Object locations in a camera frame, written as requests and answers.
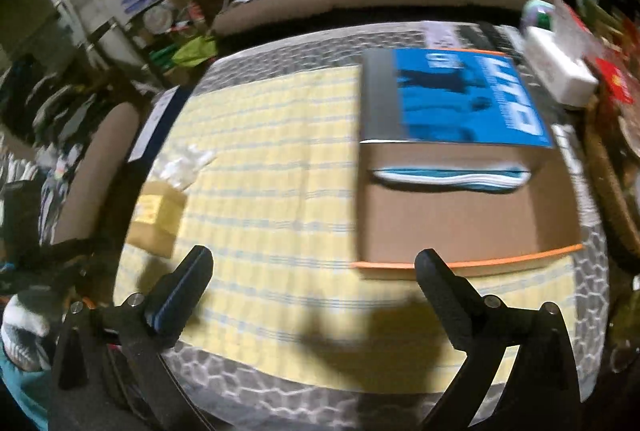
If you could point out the person's left forearm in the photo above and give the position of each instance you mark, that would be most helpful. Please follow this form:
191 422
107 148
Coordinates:
17 396

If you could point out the white tissue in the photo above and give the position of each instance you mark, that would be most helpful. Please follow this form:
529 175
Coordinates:
180 166

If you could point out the orange cardboard box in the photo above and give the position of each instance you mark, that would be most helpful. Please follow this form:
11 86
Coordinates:
450 221

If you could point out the yellow checked cloth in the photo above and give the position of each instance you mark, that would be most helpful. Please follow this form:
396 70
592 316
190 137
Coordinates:
280 151

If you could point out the white booklet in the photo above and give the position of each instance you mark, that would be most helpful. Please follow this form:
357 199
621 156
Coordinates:
450 35

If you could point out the clear bag with red packets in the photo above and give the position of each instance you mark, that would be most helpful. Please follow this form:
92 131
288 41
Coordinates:
610 71

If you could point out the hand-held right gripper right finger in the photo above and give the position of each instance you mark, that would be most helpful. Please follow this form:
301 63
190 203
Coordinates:
442 296

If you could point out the person's left hand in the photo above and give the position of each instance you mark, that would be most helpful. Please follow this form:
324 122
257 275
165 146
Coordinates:
22 326

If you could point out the grey hexagon tablecloth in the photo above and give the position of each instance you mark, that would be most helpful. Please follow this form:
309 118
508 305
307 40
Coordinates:
300 48

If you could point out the green bag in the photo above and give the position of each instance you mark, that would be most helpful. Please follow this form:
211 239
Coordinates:
195 51

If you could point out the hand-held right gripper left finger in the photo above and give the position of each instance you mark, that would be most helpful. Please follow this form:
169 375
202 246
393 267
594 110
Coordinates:
170 296

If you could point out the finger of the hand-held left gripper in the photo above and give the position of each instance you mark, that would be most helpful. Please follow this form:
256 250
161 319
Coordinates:
70 253

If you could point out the round white plate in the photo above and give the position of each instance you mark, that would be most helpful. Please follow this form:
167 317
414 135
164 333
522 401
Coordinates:
157 18

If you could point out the white box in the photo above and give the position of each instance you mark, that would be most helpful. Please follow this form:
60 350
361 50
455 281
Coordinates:
560 66

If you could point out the yellow cardboard tissue box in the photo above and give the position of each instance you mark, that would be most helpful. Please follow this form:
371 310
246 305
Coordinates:
155 221

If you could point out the green purple round container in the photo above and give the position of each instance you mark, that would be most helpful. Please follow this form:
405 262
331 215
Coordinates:
537 16

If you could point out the blue cloth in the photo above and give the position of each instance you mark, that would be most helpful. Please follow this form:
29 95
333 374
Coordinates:
450 178

